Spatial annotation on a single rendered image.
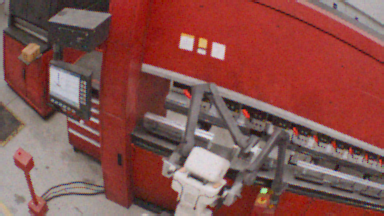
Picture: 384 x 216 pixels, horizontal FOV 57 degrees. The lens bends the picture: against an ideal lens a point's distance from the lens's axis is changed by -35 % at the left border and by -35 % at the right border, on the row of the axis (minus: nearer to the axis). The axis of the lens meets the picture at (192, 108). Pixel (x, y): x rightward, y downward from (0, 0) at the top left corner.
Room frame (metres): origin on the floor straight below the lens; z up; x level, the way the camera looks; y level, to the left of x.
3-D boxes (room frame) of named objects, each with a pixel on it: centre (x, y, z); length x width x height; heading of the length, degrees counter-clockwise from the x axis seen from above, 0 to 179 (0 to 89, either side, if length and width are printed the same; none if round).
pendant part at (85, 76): (2.56, 0.86, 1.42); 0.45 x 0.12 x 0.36; 73
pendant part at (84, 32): (2.66, 0.88, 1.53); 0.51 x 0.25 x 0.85; 73
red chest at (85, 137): (3.52, 0.89, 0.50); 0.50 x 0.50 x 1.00; 74
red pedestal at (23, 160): (2.29, 1.40, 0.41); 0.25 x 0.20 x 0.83; 164
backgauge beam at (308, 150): (2.94, -0.92, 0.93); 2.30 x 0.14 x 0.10; 74
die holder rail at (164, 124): (2.92, 0.07, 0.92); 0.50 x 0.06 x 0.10; 74
